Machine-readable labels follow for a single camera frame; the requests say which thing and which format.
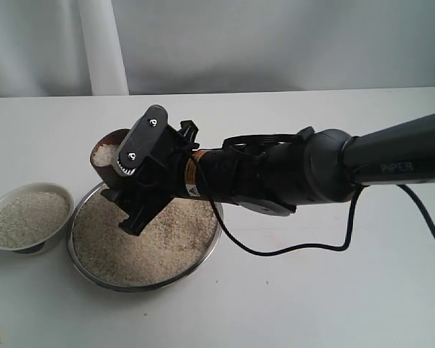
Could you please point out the brown wooden cup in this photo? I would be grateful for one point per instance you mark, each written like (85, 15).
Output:
(102, 156)

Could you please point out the white backdrop curtain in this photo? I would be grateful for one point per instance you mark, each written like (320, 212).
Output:
(109, 48)

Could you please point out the cream ceramic bowl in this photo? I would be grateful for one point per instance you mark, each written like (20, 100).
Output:
(34, 218)

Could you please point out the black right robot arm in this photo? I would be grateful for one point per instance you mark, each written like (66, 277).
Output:
(271, 174)

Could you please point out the steel rice basin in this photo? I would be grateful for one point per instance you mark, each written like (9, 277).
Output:
(173, 246)

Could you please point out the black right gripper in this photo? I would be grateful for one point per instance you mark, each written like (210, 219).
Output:
(153, 154)

